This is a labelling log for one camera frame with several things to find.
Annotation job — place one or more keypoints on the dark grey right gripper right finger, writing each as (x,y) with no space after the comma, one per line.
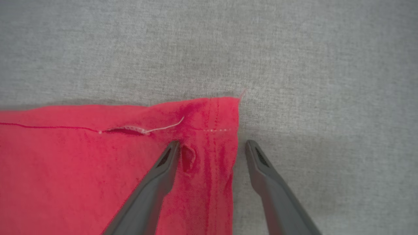
(281,202)

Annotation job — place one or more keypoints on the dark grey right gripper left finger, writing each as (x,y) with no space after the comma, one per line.
(147,199)

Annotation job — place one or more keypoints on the red garment with white striped cuffs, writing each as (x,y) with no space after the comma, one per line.
(65,169)

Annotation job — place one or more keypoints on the grey fabric sofa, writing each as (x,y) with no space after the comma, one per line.
(294,49)

